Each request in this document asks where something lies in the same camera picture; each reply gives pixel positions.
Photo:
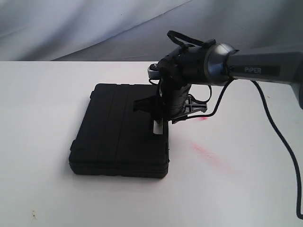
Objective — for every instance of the black plastic tool case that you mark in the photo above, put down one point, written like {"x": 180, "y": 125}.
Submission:
{"x": 115, "y": 140}

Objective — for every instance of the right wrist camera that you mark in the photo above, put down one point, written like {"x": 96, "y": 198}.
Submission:
{"x": 153, "y": 72}

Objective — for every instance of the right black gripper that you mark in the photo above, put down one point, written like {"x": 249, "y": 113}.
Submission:
{"x": 169, "y": 104}

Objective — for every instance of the white backdrop cloth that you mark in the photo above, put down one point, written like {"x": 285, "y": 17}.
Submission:
{"x": 136, "y": 30}

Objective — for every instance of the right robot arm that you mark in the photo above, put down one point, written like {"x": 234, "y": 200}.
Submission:
{"x": 216, "y": 65}

